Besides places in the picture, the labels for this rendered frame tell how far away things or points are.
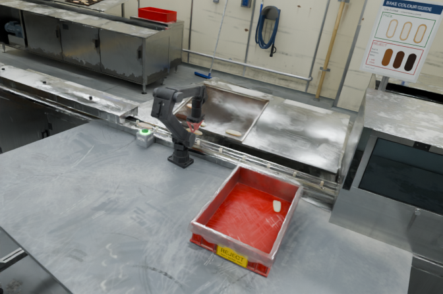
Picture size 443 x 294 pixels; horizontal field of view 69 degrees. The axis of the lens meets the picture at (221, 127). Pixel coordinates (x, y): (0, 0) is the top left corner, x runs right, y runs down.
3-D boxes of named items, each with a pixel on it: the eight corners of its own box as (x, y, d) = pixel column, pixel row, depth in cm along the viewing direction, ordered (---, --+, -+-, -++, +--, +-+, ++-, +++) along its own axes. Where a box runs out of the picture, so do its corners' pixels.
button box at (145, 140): (134, 149, 181) (134, 132, 176) (143, 143, 188) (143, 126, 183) (147, 153, 179) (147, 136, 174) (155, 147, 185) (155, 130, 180)
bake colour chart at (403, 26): (358, 69, 204) (383, -6, 183) (358, 69, 204) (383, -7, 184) (415, 83, 191) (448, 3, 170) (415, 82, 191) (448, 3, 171)
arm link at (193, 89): (151, 99, 133) (175, 105, 130) (153, 86, 131) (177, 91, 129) (190, 91, 173) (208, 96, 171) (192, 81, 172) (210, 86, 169)
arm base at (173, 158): (166, 159, 170) (184, 169, 164) (167, 147, 166) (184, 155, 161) (177, 153, 176) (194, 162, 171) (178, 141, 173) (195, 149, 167)
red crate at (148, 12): (137, 16, 499) (137, 8, 494) (149, 14, 530) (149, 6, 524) (166, 22, 487) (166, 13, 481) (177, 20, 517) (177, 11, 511)
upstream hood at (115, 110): (-22, 78, 229) (-25, 66, 225) (2, 72, 244) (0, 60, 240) (119, 126, 190) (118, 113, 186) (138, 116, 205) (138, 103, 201)
